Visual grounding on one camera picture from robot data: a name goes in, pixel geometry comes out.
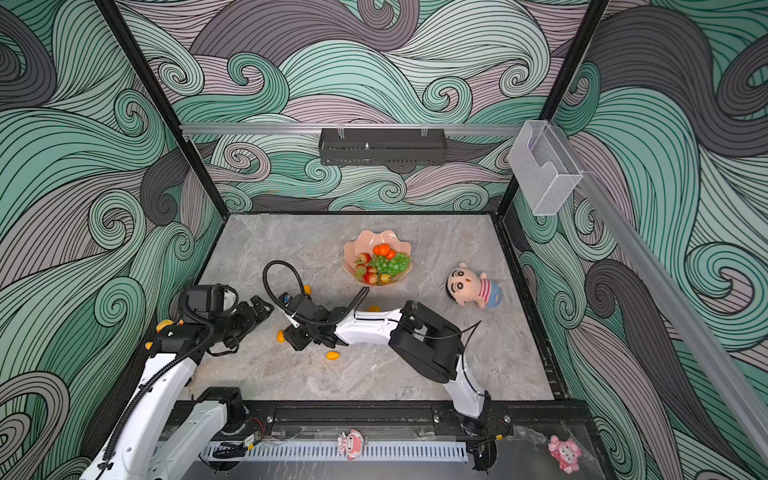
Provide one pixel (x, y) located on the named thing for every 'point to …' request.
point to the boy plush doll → (465, 286)
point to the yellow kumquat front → (333, 355)
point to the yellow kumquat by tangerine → (280, 336)
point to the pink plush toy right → (566, 453)
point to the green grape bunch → (392, 266)
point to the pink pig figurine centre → (351, 444)
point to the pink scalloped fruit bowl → (365, 242)
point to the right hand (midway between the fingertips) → (288, 335)
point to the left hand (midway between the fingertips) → (263, 313)
